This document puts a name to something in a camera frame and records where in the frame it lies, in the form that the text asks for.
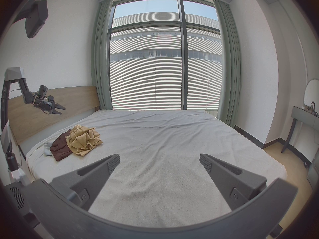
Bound grey-green curtain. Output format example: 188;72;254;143
91;0;115;110
213;0;242;129

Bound brown shorts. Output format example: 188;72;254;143
50;131;73;162

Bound bed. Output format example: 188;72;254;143
7;85;287;230

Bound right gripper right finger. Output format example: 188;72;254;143
199;153;267;211

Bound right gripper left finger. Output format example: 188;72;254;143
51;153;121;211

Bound round mirror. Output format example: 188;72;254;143
305;79;319;108

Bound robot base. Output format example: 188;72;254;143
0;120;38;236

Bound grey dressing table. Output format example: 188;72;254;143
281;105;319;154

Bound tan shorts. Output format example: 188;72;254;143
65;125;104;157

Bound window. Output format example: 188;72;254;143
108;0;223;114

